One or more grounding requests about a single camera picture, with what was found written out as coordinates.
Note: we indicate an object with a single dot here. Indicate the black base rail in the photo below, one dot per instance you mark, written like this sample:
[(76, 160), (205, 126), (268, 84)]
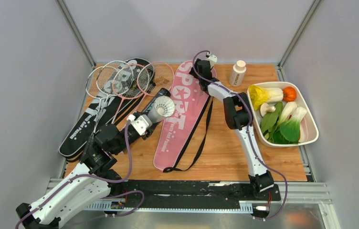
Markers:
[(188, 194)]

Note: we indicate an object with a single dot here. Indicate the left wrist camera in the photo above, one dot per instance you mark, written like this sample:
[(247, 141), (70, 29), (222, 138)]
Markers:
[(140, 124)]

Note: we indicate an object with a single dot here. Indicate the white shuttlecock tube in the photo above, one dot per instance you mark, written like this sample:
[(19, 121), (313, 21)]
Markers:
[(164, 108)]

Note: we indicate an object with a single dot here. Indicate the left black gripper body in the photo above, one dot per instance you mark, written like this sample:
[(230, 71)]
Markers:
[(131, 137)]

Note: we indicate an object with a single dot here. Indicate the white plastic tray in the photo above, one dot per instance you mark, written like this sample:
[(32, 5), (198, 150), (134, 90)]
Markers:
[(272, 137)]

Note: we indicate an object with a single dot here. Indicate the bok choy toy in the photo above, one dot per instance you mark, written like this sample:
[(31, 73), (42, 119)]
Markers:
[(290, 129)]

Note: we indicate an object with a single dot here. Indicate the green leaf vegetable toy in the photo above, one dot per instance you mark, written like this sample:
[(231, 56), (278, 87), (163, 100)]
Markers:
[(270, 119)]

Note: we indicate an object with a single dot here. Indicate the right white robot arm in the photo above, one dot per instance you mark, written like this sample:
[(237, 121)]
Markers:
[(238, 117)]

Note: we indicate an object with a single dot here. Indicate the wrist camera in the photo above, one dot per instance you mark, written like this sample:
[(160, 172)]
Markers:
[(140, 124), (212, 59)]

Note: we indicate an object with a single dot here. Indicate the yellow napa cabbage toy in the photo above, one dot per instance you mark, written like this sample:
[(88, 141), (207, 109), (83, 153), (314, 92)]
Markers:
[(260, 95)]

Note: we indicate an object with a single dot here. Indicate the black shuttlecock tube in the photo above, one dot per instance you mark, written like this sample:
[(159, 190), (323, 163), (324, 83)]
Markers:
[(150, 106)]

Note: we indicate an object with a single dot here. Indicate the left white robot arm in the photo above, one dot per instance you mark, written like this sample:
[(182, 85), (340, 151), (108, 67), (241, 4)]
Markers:
[(105, 162)]

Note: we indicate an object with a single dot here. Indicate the mushroom toy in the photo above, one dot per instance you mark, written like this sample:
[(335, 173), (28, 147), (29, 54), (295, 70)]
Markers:
[(266, 108)]

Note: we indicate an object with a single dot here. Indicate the pink racket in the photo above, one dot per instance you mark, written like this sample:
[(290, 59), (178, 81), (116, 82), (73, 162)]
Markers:
[(153, 77), (124, 84)]

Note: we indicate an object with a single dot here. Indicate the pink racket right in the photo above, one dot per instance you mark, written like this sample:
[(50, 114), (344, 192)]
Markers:
[(153, 77)]

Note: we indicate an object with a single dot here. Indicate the beige plastic bottle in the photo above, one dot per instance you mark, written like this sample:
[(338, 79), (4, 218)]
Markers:
[(238, 73)]

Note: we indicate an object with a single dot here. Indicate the orange tomato toy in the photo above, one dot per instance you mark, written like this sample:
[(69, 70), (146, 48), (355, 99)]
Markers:
[(289, 94)]

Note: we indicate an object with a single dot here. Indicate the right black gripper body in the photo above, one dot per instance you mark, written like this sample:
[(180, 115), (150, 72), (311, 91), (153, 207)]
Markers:
[(194, 72)]

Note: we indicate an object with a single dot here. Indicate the black racket cover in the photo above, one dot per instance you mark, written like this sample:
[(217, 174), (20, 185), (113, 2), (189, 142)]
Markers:
[(76, 139)]

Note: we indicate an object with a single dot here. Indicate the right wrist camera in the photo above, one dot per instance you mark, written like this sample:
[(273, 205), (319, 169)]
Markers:
[(212, 59)]

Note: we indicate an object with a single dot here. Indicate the pink racket cover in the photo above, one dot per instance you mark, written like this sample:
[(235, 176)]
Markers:
[(177, 131)]

